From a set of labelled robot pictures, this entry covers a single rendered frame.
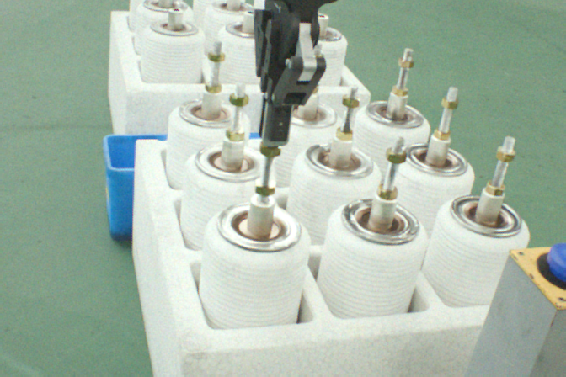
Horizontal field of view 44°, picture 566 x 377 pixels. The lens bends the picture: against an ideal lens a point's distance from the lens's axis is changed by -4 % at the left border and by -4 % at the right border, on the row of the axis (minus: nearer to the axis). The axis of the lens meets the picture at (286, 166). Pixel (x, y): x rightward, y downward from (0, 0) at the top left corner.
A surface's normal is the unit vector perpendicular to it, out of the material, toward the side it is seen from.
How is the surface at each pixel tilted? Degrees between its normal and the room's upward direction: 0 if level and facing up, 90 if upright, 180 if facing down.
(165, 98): 90
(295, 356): 90
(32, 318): 0
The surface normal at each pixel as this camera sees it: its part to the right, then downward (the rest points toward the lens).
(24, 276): 0.14, -0.87
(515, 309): -0.95, 0.01
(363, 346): 0.27, 0.49
